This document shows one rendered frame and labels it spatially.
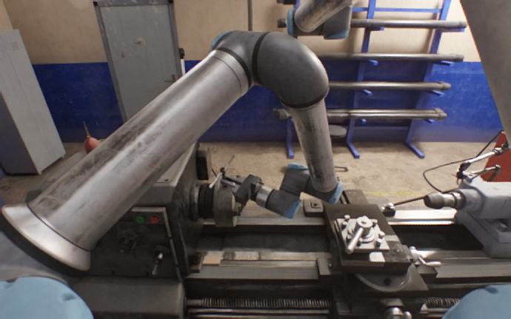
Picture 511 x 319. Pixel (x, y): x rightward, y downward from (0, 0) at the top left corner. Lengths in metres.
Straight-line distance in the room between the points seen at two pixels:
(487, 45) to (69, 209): 0.64
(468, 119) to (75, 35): 6.30
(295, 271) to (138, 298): 0.73
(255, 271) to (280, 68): 1.00
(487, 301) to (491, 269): 1.39
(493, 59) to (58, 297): 0.60
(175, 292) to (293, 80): 1.08
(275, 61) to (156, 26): 3.74
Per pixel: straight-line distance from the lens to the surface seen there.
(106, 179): 0.44
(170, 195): 1.04
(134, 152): 0.45
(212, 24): 4.08
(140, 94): 4.52
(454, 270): 1.62
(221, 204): 1.19
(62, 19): 4.91
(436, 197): 1.53
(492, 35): 0.51
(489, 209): 1.66
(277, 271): 1.33
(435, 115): 4.53
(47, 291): 0.35
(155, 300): 1.37
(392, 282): 1.28
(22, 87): 4.54
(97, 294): 1.48
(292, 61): 0.55
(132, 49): 4.41
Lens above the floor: 1.90
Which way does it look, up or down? 29 degrees down
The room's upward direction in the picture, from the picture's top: 1 degrees counter-clockwise
